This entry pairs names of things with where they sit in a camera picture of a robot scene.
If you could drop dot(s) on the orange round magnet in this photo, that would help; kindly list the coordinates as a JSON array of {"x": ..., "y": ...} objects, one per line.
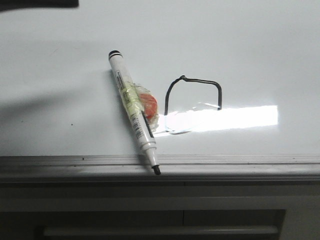
[{"x": 150, "y": 105}]

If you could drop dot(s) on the white black-ink whiteboard marker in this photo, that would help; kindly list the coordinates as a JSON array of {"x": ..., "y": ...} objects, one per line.
[{"x": 134, "y": 109}]

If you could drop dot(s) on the white whiteboard with aluminium frame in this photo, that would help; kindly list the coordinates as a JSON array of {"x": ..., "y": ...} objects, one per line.
[{"x": 237, "y": 84}]

